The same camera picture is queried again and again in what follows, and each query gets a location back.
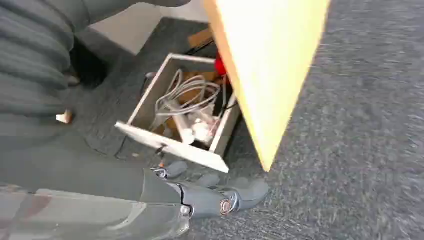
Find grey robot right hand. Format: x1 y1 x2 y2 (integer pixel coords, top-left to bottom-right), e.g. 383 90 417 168
0 132 270 240

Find person's foot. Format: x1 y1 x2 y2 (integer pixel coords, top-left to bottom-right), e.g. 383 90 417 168
55 109 74 125

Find white open storage box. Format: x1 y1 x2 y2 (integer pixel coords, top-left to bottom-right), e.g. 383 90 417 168
114 52 241 174

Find white power adapter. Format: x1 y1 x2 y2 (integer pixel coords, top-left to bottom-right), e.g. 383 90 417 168
180 114 218 145

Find white cabinet panel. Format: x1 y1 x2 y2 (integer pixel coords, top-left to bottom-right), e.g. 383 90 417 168
75 0 210 56

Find red object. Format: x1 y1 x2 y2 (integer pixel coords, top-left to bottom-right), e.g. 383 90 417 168
213 52 230 76

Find brown cardboard piece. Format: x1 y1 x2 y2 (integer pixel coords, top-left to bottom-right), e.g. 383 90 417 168
187 27 214 50

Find grey coiled cable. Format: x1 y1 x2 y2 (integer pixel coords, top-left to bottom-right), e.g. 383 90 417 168
154 68 222 117

